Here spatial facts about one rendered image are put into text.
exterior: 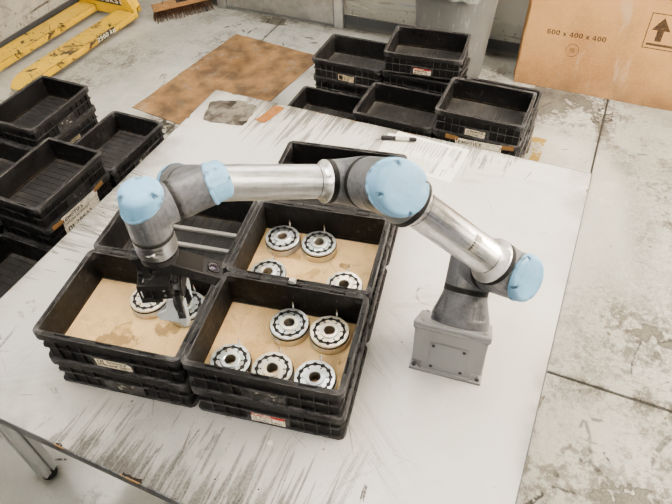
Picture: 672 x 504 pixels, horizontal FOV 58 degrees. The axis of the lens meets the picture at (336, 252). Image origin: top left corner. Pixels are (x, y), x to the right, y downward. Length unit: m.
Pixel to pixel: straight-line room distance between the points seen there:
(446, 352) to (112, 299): 0.93
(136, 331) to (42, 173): 1.39
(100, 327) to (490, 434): 1.06
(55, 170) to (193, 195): 1.93
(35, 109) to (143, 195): 2.42
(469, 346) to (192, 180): 0.84
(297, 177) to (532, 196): 1.18
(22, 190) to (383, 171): 1.99
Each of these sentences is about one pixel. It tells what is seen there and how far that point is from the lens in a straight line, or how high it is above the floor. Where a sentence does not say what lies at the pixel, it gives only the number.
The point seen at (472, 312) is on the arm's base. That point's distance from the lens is 1.58.
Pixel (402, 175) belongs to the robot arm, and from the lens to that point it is 1.21.
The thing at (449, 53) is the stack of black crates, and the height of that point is 0.50.
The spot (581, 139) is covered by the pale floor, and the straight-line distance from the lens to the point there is 3.85.
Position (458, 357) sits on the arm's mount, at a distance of 1.63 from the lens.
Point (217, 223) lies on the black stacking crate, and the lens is 1.95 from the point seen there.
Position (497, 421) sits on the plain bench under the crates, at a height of 0.70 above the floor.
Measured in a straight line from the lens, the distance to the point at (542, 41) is 4.21.
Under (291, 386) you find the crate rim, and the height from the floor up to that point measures 0.93.
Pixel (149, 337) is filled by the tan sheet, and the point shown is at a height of 0.83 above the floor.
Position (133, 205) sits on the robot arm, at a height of 1.49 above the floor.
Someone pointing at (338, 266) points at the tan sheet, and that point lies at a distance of 1.77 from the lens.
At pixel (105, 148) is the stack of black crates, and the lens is 3.20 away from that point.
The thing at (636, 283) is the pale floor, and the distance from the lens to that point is 3.09.
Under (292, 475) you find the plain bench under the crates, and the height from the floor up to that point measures 0.70.
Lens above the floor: 2.14
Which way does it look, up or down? 46 degrees down
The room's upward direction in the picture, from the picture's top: 2 degrees counter-clockwise
